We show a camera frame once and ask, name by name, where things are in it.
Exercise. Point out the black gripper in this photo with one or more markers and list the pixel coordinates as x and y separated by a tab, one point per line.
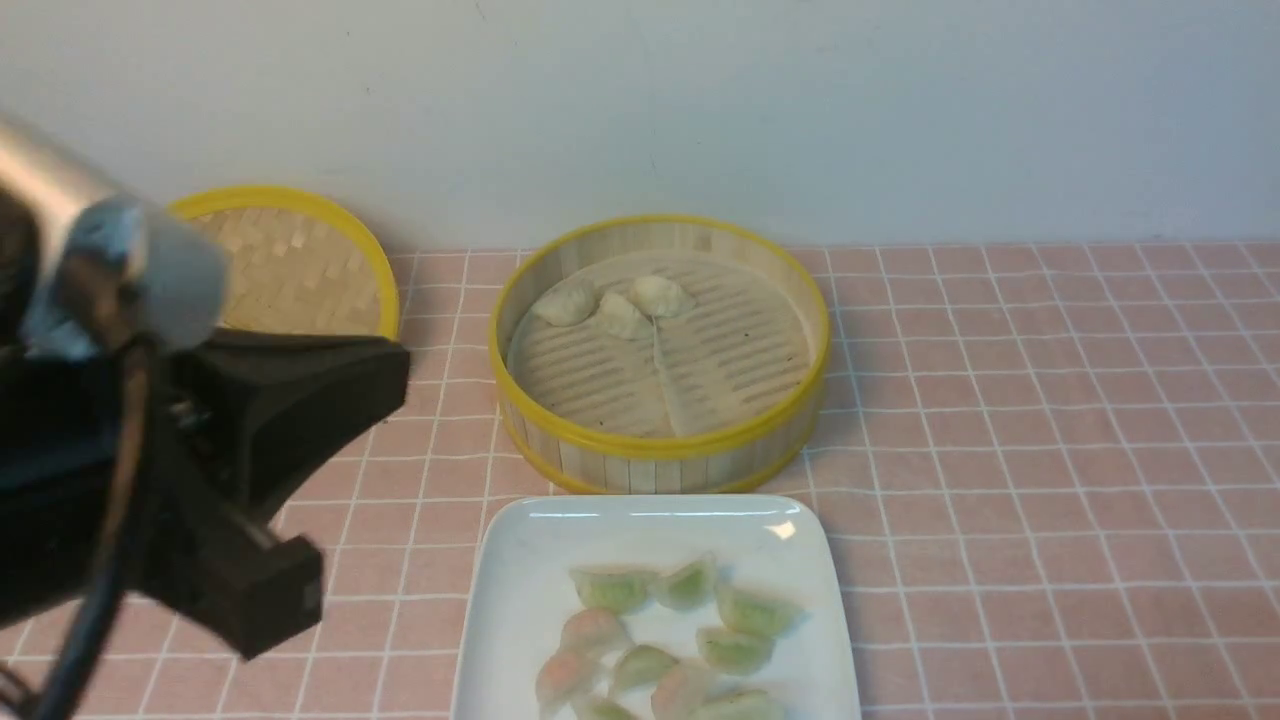
213	442

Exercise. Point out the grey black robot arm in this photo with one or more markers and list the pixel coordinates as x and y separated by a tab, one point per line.
112	359

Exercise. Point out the white square plate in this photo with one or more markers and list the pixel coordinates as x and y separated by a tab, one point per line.
523	591

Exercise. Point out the pink dumpling on plate upper-left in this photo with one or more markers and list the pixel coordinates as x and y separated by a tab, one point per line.
594	631

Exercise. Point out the pink dumpling on plate lower-left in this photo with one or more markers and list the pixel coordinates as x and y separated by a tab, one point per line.
563	677

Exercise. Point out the green dumpling on plate top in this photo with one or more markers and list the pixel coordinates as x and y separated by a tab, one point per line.
689	587

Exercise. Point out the pink dumpling on plate bottom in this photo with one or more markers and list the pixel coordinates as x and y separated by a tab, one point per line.
681	690

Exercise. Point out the green dumpling on plate bottom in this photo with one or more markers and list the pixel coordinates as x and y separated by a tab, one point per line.
750	704

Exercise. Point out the yellow rimmed bamboo steamer lid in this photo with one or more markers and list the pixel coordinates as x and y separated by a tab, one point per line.
298	263

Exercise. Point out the white dumpling in steamer left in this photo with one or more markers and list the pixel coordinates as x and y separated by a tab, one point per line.
569	303

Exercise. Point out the white dumpling in steamer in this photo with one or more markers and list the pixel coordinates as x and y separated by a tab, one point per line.
660	297
569	303
621	319

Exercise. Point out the white dumpling in steamer middle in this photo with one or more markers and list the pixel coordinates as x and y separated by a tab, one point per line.
621	319

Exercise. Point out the yellow rimmed bamboo steamer basket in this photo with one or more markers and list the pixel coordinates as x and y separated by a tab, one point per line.
733	459

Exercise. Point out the white dumpling in steamer right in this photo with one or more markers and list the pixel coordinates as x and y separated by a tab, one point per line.
660	297

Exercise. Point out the white steamer liner cloth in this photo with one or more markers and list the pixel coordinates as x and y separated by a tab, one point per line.
740	351

